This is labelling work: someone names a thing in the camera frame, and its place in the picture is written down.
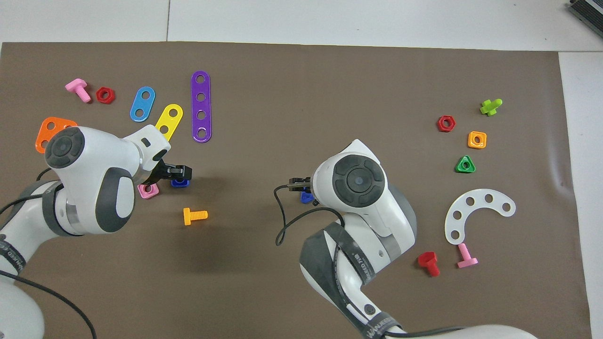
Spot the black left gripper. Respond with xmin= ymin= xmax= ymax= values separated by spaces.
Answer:
xmin=141 ymin=158 xmax=193 ymax=186

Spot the orange plastic screw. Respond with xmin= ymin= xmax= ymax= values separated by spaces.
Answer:
xmin=183 ymin=208 xmax=208 ymax=226

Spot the yellow three-hole plate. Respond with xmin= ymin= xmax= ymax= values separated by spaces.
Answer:
xmin=155 ymin=104 xmax=184 ymax=142

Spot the purple four-hole plate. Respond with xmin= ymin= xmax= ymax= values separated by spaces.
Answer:
xmin=191 ymin=71 xmax=212 ymax=143

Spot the blue two-hole plate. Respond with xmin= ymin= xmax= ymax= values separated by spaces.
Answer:
xmin=130 ymin=86 xmax=156 ymax=122

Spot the brown table mat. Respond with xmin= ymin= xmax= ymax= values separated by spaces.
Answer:
xmin=0 ymin=41 xmax=593 ymax=339

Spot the large pink plastic screw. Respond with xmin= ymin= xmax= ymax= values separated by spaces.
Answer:
xmin=65 ymin=78 xmax=92 ymax=103

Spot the red plastic screw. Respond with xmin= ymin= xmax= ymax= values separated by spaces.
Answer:
xmin=417 ymin=251 xmax=440 ymax=277

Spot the orange heart-shaped plate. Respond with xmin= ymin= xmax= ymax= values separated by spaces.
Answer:
xmin=35 ymin=117 xmax=78 ymax=154

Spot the small pink plastic screw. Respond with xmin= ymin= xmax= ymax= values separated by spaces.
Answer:
xmin=456 ymin=243 xmax=479 ymax=269

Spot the white curved five-hole plate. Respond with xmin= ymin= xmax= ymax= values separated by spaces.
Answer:
xmin=444 ymin=189 xmax=516 ymax=245

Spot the lime green cross-head screw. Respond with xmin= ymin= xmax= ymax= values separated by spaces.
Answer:
xmin=480 ymin=98 xmax=503 ymax=117

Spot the dark ribbed device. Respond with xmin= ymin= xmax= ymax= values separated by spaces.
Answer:
xmin=568 ymin=0 xmax=603 ymax=32

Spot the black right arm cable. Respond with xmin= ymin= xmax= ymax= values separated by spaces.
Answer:
xmin=275 ymin=183 xmax=467 ymax=339

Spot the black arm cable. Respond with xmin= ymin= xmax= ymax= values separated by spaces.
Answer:
xmin=0 ymin=167 xmax=98 ymax=339
xmin=275 ymin=183 xmax=467 ymax=339

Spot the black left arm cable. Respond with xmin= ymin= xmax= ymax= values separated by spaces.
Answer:
xmin=0 ymin=167 xmax=98 ymax=339

